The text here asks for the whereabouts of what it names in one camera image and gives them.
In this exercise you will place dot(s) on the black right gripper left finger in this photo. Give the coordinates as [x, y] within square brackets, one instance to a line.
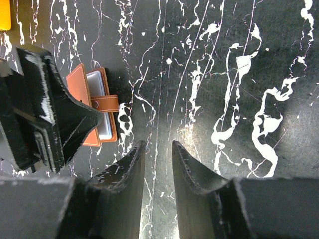
[108, 206]

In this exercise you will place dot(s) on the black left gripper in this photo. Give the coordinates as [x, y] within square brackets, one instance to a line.
[40, 91]

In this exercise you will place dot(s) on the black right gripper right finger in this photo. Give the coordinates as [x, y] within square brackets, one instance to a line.
[208, 205]

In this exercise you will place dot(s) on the brown leather card holder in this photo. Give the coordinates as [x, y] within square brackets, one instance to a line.
[91, 88]

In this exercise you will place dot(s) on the yellow plastic fruit tray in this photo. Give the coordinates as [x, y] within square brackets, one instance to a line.
[5, 18]

